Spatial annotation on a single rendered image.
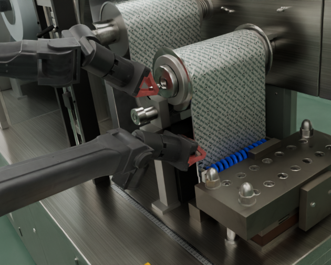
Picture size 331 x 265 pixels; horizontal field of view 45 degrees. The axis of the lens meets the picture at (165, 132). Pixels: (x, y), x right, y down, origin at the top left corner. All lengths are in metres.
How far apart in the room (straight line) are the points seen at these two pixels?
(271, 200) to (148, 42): 0.51
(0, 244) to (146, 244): 1.80
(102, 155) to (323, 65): 0.59
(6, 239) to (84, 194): 1.57
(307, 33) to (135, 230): 0.63
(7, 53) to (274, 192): 0.59
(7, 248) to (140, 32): 1.87
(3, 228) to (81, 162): 2.20
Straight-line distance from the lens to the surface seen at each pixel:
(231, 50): 0.95
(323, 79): 1.04
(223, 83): 0.93
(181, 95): 0.88
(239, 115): 1.00
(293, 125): 1.42
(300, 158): 1.01
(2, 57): 0.76
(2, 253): 2.62
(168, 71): 0.87
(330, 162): 1.00
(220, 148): 0.98
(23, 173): 0.57
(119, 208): 1.10
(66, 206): 1.17
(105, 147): 0.69
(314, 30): 1.02
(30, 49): 0.75
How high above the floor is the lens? 1.54
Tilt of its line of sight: 26 degrees down
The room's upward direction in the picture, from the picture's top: 7 degrees counter-clockwise
